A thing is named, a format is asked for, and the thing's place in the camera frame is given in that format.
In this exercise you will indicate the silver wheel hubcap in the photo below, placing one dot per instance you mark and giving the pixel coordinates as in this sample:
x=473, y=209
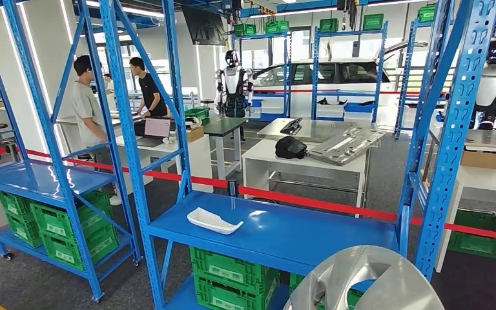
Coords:
x=402, y=286

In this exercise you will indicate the black grille part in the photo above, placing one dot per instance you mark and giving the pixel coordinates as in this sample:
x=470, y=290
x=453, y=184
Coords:
x=291, y=126

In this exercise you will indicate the white plastic trim part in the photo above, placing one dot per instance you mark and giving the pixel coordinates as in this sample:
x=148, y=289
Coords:
x=213, y=222

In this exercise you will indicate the blue steel shelf rack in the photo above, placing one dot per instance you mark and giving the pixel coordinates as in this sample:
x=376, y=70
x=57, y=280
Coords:
x=315, y=72
x=405, y=77
x=287, y=72
x=273, y=231
x=38, y=177

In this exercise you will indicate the black car part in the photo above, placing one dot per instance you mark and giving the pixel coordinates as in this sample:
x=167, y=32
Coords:
x=329, y=101

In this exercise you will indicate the white table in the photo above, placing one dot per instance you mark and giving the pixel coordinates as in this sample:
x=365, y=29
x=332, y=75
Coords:
x=261, y=164

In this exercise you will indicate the dark green top table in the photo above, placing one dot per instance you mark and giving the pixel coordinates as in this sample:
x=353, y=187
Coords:
x=224, y=126

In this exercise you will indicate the white cabinet desk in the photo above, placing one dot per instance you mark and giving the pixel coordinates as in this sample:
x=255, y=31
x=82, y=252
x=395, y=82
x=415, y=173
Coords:
x=487, y=179
x=198, y=162

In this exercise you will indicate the cardboard box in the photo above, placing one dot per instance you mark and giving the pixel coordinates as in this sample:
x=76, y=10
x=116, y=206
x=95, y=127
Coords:
x=195, y=134
x=481, y=160

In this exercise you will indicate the white headset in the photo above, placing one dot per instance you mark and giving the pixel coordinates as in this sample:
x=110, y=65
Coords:
x=193, y=122

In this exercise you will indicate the white car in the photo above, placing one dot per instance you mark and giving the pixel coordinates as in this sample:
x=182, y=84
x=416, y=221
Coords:
x=301, y=102

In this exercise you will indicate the white black humanoid robot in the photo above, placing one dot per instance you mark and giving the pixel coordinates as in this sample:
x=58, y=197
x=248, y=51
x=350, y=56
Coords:
x=234, y=81
x=494, y=85

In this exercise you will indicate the white storage bin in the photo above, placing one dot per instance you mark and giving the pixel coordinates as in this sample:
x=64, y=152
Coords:
x=358, y=117
x=330, y=111

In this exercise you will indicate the laptop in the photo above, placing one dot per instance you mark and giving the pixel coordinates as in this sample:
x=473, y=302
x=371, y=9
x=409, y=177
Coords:
x=157, y=127

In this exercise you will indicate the grey stamped metal panel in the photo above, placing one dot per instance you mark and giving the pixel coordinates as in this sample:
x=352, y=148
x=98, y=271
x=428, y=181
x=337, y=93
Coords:
x=346, y=147

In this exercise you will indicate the black bag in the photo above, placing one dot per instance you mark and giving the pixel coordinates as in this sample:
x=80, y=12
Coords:
x=139, y=128

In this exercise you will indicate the person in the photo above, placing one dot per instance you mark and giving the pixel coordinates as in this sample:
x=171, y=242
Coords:
x=85, y=111
x=110, y=84
x=149, y=92

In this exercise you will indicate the blue storage bin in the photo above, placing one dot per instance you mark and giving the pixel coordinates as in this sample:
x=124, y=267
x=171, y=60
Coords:
x=359, y=108

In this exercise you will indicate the black hanging monitor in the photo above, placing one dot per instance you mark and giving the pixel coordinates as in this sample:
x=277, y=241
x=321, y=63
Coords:
x=205, y=25

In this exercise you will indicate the black stanchion post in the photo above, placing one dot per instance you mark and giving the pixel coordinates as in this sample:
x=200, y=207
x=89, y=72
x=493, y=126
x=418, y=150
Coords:
x=233, y=188

